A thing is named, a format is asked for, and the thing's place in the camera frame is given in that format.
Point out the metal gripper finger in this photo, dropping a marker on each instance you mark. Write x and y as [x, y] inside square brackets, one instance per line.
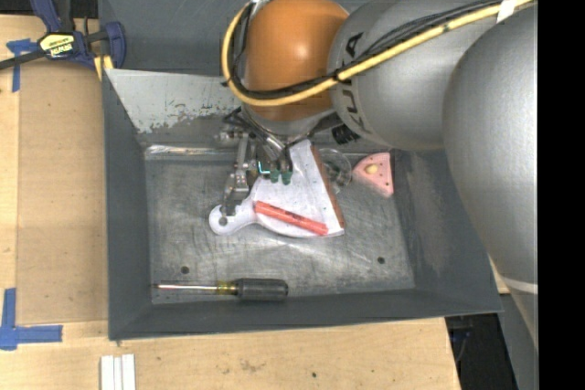
[229, 201]
[243, 187]

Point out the white paddle cutting board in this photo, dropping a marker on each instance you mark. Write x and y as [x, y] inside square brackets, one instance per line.
[297, 196]

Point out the red-orange marker pen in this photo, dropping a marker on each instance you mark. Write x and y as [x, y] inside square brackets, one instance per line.
[290, 217]

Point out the grey metal bin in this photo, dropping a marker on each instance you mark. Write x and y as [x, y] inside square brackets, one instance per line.
[283, 260]

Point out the clear glass cup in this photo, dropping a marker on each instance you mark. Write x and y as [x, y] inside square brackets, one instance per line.
[337, 166]

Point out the pink triangular sponge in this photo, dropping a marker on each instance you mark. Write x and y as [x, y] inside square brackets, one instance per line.
[377, 176]

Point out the pale wood flat board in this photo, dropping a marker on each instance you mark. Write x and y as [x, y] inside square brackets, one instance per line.
[59, 196]

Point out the black cylinder on white bracket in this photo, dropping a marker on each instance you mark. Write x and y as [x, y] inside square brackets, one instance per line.
[343, 133]

